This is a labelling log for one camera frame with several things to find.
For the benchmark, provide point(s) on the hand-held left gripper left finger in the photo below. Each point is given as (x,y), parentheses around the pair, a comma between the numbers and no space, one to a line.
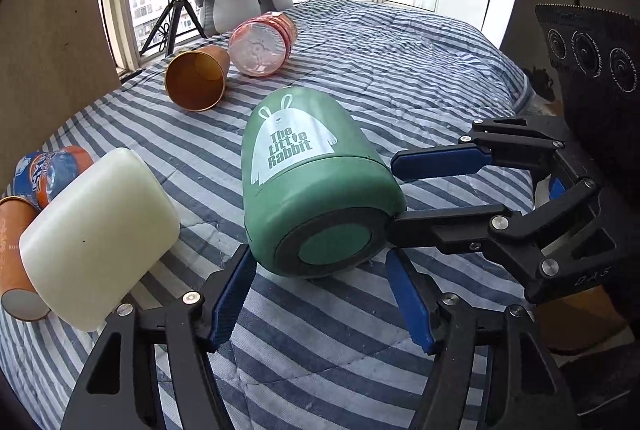
(234,291)

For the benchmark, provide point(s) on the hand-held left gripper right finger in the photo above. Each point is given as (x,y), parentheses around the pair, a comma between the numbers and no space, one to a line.
(410,297)

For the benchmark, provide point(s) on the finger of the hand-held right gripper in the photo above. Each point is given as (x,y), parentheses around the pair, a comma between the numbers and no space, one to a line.
(440,160)
(450,227)

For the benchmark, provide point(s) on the green cup with rabbit print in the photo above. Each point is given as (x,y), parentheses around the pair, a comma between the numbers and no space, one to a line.
(305,190)

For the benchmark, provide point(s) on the white plastic cup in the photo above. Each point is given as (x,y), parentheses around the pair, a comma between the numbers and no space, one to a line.
(100,235)

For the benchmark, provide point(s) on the copper metal cup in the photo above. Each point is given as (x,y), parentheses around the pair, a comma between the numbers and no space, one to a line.
(192,80)

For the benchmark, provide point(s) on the orange paper cup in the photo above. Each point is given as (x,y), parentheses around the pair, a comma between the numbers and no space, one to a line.
(14,260)

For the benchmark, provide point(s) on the blue striped blanket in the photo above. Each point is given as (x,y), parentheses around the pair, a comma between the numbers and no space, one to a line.
(400,75)

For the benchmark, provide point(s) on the pink clear plastic bottle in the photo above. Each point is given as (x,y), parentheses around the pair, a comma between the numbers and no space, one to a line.
(257,46)

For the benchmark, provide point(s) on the blue orange soda can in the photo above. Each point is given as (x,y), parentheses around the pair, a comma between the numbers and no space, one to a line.
(50,172)

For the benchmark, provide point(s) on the black tripod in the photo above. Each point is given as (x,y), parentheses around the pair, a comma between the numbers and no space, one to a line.
(175,15)

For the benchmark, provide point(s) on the brown wooden board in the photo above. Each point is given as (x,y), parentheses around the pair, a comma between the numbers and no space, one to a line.
(50,60)

